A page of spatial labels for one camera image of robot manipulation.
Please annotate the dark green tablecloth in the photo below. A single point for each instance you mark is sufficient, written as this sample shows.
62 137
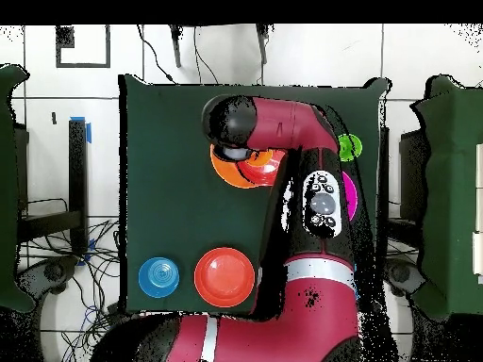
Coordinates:
169 207

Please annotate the red-orange plastic bowl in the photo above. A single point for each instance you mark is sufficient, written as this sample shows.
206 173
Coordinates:
224 277
264 174

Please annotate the large orange bowl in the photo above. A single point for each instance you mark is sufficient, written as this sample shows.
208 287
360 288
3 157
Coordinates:
226 171

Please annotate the small translucent blue bowl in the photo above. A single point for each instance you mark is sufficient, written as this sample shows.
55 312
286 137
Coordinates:
158 277

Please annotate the black tripod leg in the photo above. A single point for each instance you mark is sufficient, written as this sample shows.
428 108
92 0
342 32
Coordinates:
176 49
263 45

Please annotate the black stand with blue tape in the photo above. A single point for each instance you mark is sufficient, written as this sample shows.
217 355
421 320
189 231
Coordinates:
77 169

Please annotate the large pink bowl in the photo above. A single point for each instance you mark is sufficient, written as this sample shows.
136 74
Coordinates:
350 196

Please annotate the black square frame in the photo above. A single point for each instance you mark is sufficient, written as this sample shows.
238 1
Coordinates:
107 49

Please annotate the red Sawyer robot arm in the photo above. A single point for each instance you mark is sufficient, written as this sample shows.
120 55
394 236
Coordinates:
309 313

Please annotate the green cloth side table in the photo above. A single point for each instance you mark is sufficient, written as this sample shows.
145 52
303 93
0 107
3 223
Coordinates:
7 188
449 188

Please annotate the green plastic cup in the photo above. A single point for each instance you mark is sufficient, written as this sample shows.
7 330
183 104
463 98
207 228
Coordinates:
351 148

